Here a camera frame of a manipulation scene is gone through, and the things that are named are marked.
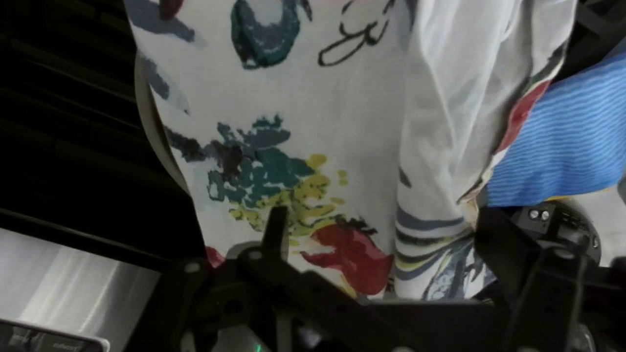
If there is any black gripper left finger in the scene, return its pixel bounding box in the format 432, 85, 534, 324
123, 258, 229, 352

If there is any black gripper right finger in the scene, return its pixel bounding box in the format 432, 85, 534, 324
503, 248, 587, 352

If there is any floral tea towel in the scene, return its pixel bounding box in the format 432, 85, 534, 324
123, 0, 577, 299

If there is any black gas stove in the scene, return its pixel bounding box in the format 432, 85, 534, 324
0, 0, 201, 352

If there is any black coffee maker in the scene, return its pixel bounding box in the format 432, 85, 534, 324
475, 201, 600, 267

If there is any blue dish cloth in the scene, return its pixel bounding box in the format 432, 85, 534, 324
487, 46, 626, 207

